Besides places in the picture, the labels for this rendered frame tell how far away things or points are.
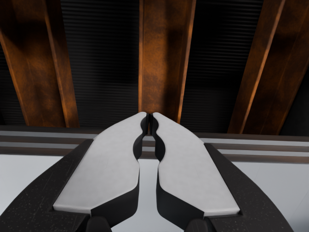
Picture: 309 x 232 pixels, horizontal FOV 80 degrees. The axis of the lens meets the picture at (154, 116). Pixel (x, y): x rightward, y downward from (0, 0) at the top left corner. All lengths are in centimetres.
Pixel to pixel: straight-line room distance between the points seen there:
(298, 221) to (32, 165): 39
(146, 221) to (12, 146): 21
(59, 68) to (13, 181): 18
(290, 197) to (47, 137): 34
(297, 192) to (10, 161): 37
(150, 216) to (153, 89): 22
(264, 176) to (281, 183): 3
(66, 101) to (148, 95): 15
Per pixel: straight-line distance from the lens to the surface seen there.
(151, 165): 24
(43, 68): 41
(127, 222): 32
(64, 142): 26
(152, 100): 38
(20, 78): 40
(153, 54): 35
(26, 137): 29
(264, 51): 36
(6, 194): 33
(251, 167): 27
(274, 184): 31
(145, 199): 28
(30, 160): 27
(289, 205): 35
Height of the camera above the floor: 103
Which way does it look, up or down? 62 degrees down
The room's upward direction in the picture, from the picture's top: 178 degrees clockwise
